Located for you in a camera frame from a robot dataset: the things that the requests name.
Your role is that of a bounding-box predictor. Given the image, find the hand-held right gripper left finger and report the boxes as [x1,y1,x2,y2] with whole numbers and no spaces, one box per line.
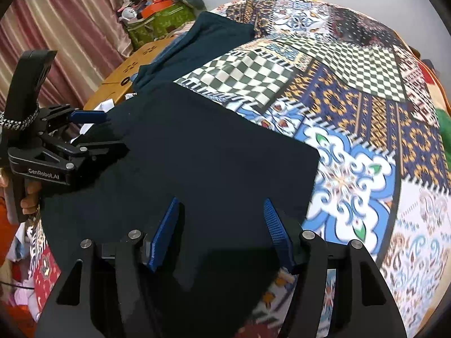
[35,197,181,338]

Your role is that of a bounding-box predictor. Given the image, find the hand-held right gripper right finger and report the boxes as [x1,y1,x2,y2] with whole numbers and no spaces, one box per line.
[264,198,407,338]

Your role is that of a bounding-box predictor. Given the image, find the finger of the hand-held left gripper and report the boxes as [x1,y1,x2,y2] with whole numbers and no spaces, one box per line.
[38,105,107,137]
[41,137,129,170]

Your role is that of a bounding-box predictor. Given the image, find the black pants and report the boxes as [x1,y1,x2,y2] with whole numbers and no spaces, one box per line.
[39,83,320,338]

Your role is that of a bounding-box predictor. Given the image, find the person's left hand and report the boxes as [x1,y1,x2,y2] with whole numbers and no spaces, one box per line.
[20,184,43,216]

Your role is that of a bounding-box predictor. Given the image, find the white papers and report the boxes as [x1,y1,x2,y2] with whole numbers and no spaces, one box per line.
[70,92,137,143]

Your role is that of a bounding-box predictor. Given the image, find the wooden folding lap table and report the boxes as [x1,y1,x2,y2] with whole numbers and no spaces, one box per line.
[83,38,177,111]

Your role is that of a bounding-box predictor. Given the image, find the striped pink curtain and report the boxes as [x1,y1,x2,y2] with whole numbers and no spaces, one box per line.
[0,0,139,113]

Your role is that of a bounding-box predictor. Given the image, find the pile of mixed clothes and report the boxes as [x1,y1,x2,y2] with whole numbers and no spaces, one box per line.
[0,218,48,323]

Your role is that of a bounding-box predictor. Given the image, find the green patterned storage bag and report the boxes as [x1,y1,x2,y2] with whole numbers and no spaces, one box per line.
[126,3,196,50]

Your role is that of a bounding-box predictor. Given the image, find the patchwork printed blanket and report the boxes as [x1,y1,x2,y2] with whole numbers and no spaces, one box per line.
[26,0,451,338]

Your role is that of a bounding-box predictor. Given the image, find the orange box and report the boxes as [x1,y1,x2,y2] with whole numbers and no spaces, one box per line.
[140,0,173,18]

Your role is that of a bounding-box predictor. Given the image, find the dark teal garment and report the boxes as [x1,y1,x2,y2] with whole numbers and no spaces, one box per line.
[133,11,259,94]

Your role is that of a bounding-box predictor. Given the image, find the braided wrist cord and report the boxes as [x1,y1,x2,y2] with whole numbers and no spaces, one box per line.
[0,106,40,131]

